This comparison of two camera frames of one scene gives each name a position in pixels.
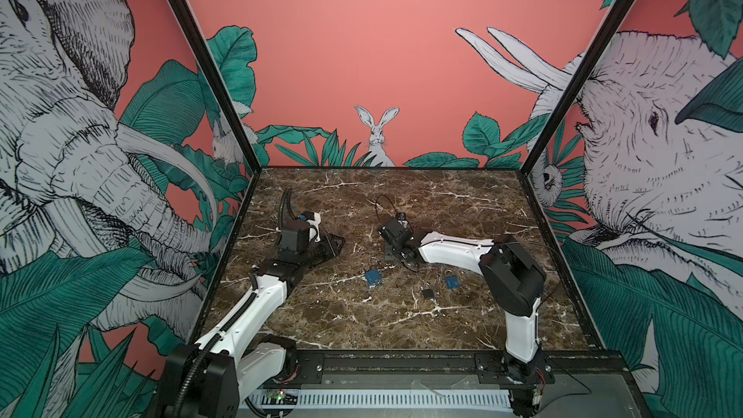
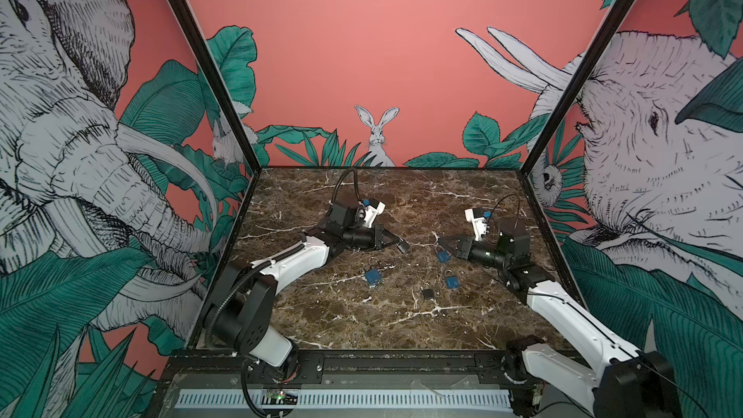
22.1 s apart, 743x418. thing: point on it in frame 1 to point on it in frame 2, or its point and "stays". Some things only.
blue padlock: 372,275 stays
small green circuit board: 280,397 stays
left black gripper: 329,244 to 377,240
